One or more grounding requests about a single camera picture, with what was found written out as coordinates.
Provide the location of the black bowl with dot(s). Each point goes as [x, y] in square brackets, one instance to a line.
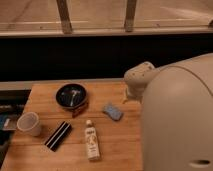
[63, 95]

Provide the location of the right metal window post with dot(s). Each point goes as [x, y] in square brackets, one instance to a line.
[130, 15]

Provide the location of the left metal window post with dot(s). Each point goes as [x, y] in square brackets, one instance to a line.
[64, 16]

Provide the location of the blue sponge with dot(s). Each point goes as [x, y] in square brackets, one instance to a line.
[112, 111]

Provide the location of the translucent white cup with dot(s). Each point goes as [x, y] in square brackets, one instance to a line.
[29, 123]

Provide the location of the white plastic bottle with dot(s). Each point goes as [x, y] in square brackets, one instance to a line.
[92, 144]

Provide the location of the metal window post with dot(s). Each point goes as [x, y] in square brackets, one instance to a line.
[130, 15]
[64, 16]

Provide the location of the white spoon in bowl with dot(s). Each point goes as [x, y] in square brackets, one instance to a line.
[74, 97]

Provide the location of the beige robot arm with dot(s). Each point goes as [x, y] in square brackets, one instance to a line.
[176, 113]

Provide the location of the black striped box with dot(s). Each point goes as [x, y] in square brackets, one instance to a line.
[57, 137]

